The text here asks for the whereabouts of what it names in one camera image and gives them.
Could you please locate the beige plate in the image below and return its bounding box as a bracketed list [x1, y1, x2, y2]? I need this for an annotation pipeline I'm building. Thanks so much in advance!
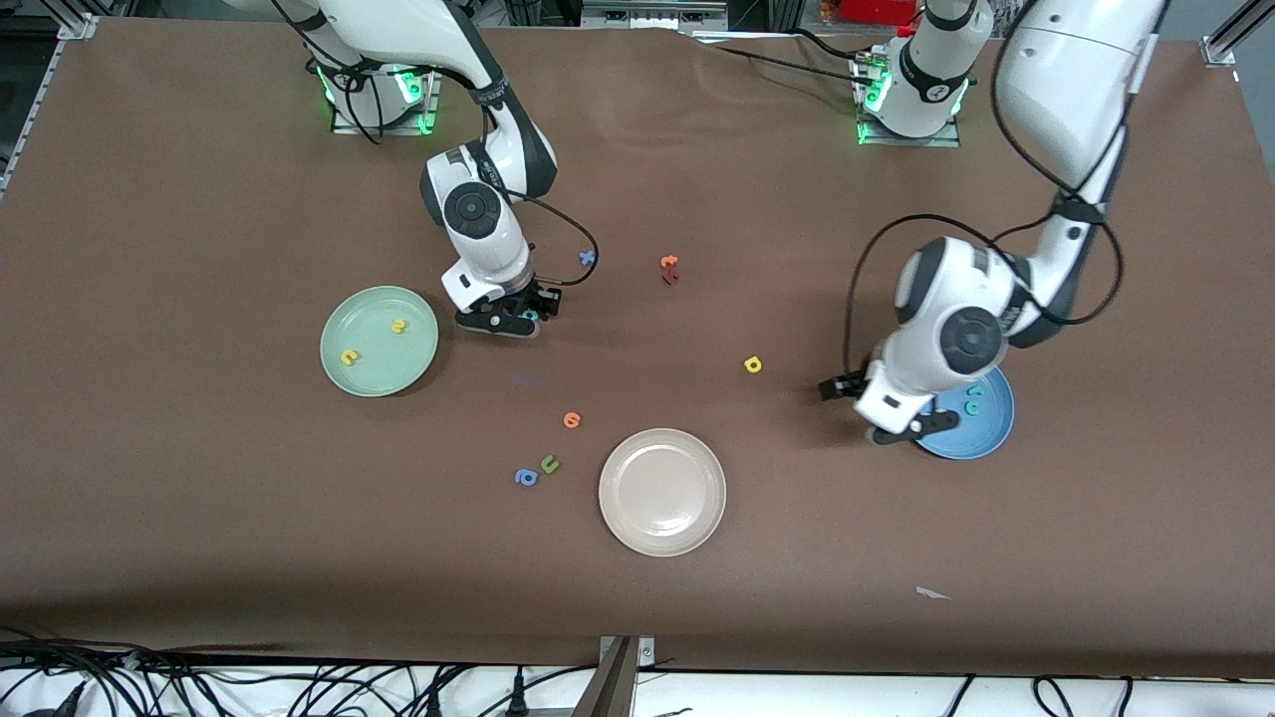
[599, 428, 727, 558]

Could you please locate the silver device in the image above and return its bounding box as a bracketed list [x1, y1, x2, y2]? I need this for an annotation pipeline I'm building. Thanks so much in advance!
[581, 0, 730, 31]

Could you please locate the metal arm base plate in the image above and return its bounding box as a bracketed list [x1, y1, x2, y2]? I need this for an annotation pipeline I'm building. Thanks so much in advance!
[331, 65, 440, 136]
[857, 55, 962, 149]

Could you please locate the green plate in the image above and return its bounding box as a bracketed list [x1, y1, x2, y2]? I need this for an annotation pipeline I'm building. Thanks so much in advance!
[320, 286, 440, 398]

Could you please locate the thick black floor cable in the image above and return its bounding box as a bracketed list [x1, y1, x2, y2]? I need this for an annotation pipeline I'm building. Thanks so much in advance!
[0, 637, 150, 688]

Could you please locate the black cable on table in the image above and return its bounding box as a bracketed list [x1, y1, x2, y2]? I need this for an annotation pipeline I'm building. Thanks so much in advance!
[790, 28, 876, 63]
[712, 44, 863, 76]

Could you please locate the blue plate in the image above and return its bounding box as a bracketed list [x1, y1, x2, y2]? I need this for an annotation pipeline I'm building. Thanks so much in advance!
[911, 366, 1016, 461]

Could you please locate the aluminium table edge bracket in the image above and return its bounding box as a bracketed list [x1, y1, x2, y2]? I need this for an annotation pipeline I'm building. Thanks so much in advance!
[571, 634, 658, 717]

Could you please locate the brown table cover sheet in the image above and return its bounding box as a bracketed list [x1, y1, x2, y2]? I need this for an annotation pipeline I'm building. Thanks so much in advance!
[0, 15, 1275, 680]

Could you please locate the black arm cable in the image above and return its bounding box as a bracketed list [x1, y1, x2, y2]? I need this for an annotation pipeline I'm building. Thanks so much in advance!
[274, 0, 601, 290]
[844, 0, 1161, 377]

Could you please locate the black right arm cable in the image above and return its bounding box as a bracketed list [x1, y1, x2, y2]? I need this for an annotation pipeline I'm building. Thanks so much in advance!
[274, 0, 601, 290]

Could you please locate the red box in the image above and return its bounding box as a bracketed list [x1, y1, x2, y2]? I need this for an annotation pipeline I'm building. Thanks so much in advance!
[835, 0, 919, 27]

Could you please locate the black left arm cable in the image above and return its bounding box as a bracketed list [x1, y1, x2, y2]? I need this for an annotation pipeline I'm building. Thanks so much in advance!
[844, 0, 1161, 377]

